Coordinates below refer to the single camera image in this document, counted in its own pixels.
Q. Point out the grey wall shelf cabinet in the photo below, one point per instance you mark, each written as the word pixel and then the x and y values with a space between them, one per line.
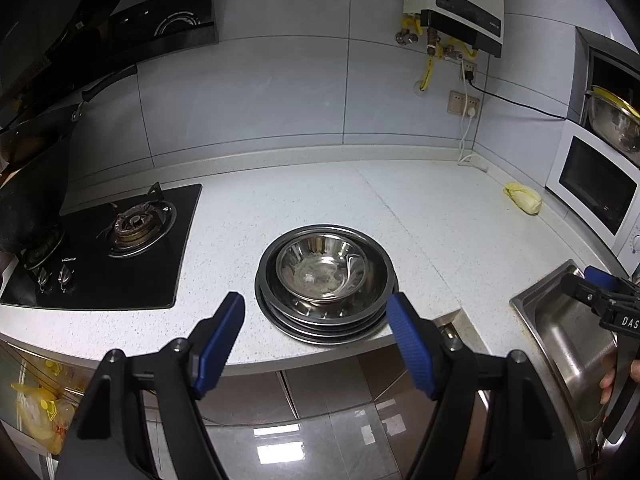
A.
pixel 582 70

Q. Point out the yellow plastic bag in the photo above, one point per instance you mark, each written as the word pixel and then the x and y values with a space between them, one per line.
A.
pixel 40 415

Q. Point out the napa cabbage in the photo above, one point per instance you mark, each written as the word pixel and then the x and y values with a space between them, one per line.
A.
pixel 524 199

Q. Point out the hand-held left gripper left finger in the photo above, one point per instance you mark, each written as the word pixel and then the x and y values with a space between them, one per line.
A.
pixel 220 345

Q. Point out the kitchen base cabinet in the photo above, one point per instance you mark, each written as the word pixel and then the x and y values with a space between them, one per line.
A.
pixel 325 395

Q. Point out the steel sink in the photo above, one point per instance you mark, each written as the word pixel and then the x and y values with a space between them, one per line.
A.
pixel 570 340

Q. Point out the black range hood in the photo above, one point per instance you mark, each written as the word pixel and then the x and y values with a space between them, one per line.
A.
pixel 150 5

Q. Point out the gas valve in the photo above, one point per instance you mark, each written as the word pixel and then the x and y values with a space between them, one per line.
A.
pixel 405 35

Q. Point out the stove burner grate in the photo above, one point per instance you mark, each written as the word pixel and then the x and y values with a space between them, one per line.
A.
pixel 137 225

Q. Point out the white microwave oven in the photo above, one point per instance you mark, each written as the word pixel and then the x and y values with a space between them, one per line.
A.
pixel 595 185

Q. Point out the glass bowl with yellow rim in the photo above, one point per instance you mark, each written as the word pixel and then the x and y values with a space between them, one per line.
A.
pixel 615 120

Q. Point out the beige wall socket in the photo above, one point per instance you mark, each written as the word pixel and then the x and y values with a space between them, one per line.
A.
pixel 468 69
pixel 464 105

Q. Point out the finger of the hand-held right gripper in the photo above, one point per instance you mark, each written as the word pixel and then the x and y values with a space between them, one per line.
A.
pixel 600 276
pixel 580 287

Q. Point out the person's right hand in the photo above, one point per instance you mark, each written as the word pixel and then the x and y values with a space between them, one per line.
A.
pixel 607 380

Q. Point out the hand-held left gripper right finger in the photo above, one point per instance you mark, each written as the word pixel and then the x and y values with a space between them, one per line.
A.
pixel 412 350

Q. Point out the large steel bowl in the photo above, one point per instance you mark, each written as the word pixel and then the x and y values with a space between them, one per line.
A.
pixel 350 247

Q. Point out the black glass gas stove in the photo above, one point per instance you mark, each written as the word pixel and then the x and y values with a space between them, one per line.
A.
pixel 125 280

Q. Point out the black pot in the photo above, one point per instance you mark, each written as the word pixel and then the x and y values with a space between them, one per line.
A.
pixel 30 210

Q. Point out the round wooden lid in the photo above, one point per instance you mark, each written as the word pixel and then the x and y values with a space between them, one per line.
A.
pixel 7 177

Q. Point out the metal stove knob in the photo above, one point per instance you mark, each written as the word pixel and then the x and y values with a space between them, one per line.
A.
pixel 65 277
pixel 44 278

